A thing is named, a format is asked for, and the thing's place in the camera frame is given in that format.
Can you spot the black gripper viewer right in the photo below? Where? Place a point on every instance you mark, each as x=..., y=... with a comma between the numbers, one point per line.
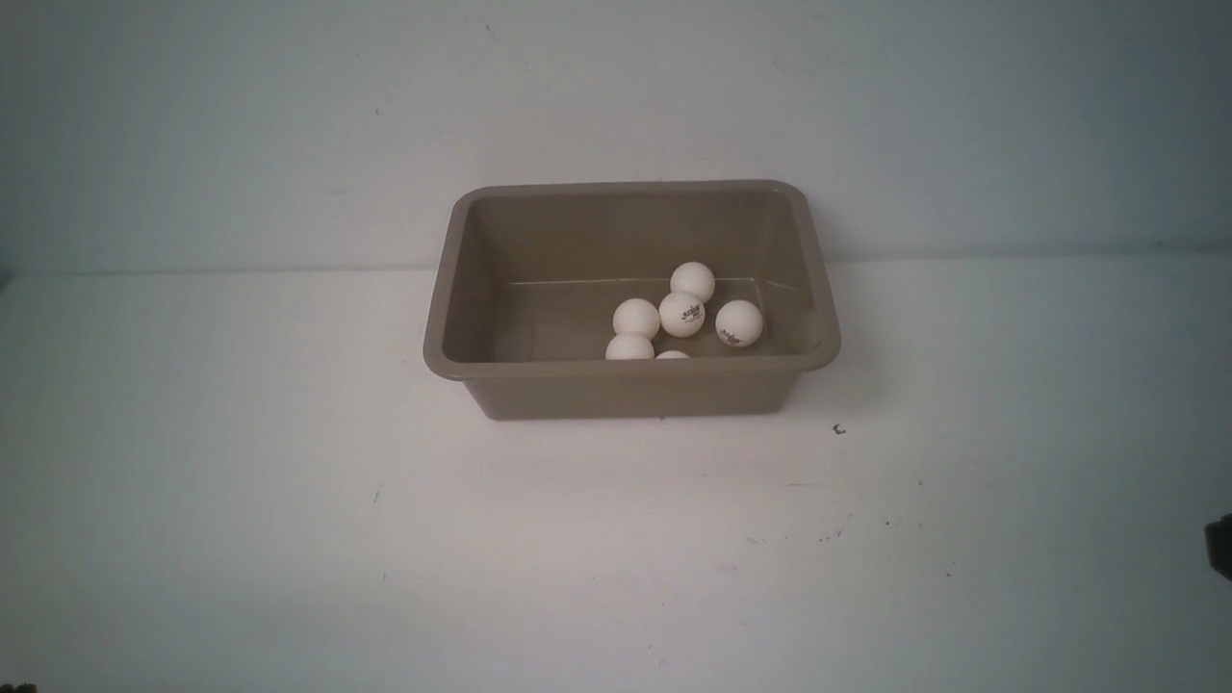
x=1218, y=543

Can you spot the white ball with black mark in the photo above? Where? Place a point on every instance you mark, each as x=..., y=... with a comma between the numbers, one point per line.
x=693, y=278

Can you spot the white ball front lowest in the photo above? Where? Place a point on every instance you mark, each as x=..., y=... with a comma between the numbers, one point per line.
x=629, y=346

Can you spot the tan plastic storage bin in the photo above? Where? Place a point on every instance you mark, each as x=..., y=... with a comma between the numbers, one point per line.
x=530, y=276

